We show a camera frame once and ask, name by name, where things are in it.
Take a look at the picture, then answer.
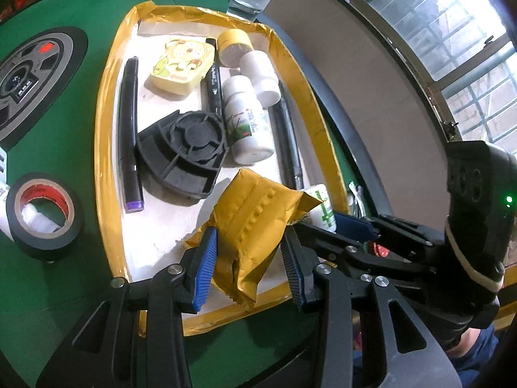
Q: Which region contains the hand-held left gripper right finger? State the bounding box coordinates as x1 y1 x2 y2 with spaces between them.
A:
280 226 463 388

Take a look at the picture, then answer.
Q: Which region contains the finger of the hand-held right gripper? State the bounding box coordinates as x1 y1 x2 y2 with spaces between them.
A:
334 211 447 251
299 224 439 279

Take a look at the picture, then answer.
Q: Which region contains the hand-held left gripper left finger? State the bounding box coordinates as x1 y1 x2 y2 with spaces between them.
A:
36 226 219 388

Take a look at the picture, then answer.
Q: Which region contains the yellow-edged cardboard tray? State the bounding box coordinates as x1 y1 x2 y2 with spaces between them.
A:
94 1 351 338

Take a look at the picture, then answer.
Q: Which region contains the yellow snack packet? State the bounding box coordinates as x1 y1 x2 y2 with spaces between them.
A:
184 167 324 308

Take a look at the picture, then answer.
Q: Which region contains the yellow cartoon toy game console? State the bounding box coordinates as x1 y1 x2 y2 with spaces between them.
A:
150 37 216 97

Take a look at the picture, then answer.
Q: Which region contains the person's right forearm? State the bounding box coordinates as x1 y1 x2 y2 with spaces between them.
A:
448 329 483 358

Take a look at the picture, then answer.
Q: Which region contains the small white green-cross bottle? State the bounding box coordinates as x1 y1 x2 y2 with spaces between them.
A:
301 184 337 233

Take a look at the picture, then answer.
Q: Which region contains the black plastic fan housing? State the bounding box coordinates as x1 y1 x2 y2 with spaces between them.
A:
135 110 231 199

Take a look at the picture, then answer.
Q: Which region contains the slim black pen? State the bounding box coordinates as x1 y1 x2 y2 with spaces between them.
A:
269 89 303 190

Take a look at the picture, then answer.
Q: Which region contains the black tape roll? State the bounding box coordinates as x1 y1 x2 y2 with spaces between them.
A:
6 172 85 260

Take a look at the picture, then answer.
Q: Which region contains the white bottle with green label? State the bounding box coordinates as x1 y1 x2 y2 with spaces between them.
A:
221 77 275 165

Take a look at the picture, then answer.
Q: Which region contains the black rod with purple end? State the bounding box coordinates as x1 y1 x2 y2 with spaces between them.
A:
119 57 144 213

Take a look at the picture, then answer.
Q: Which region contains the black marker pen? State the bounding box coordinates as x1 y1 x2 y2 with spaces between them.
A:
205 37 224 116

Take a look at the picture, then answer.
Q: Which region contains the plain white bottle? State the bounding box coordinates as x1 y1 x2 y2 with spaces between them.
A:
240 50 281 106

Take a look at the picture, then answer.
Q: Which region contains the barred window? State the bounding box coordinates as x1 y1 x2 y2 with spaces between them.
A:
291 0 517 158

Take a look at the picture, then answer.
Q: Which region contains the yellow tape roll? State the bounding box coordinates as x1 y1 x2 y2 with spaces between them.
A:
217 29 254 66

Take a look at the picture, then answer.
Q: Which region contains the round grey table control panel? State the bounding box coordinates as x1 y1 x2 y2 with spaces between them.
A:
0 26 89 152

